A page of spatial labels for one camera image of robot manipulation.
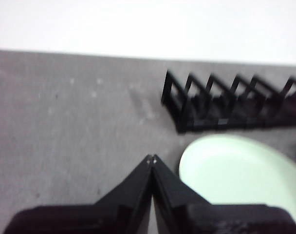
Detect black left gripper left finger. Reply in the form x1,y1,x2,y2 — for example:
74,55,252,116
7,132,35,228
3,155,154,234

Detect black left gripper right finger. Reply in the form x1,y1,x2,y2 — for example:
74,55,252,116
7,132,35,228
151,154,296,234

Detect pale green plate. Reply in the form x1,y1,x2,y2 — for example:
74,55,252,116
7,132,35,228
178,133,296,207

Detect black plate rack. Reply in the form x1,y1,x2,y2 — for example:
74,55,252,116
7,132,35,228
161,69,296,134

